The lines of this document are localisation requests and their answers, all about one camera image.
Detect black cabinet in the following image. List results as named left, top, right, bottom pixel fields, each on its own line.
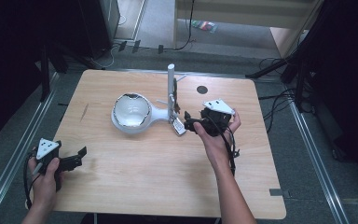
left=77, top=0, right=121, bottom=60

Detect white stand with post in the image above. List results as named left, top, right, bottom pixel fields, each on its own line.
left=110, top=63, right=188, bottom=135

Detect black stand leg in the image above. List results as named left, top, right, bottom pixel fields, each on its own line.
left=244, top=55, right=296, bottom=79

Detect dark hanging strap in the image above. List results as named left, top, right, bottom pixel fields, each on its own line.
left=172, top=77, right=182, bottom=115

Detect wooden shelf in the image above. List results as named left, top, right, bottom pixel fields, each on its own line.
left=172, top=0, right=324, bottom=59

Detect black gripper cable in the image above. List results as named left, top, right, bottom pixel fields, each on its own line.
left=209, top=116, right=241, bottom=177
left=22, top=150, right=42, bottom=210

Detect black curtain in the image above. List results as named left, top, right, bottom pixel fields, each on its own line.
left=295, top=0, right=358, bottom=188
left=0, top=0, right=87, bottom=148

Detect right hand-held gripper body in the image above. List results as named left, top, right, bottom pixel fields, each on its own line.
left=195, top=98, right=236, bottom=138

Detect person's right hand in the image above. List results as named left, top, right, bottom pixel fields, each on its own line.
left=193, top=111, right=242, bottom=172

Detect aluminium floor rail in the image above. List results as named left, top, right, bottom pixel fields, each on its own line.
left=0, top=73, right=60, bottom=224
left=282, top=83, right=352, bottom=224

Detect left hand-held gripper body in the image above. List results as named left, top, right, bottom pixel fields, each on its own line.
left=32, top=137, right=63, bottom=192

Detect silver key tag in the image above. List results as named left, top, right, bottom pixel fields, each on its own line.
left=171, top=116, right=187, bottom=137

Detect colourful packet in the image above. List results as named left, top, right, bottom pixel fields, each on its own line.
left=191, top=20, right=219, bottom=34

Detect black hanging cable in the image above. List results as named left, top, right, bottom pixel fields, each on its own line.
left=162, top=0, right=198, bottom=52

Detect white bowl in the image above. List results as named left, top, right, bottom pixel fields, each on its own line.
left=113, top=92, right=153, bottom=128

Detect white floor cable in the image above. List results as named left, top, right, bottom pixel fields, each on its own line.
left=89, top=13, right=129, bottom=71

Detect black upright stand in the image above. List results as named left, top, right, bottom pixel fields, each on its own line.
left=39, top=46, right=52, bottom=103

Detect black floor cables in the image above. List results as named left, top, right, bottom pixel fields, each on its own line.
left=256, top=57, right=303, bottom=134

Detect person's left hand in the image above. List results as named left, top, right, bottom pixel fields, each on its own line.
left=27, top=156, right=65, bottom=213

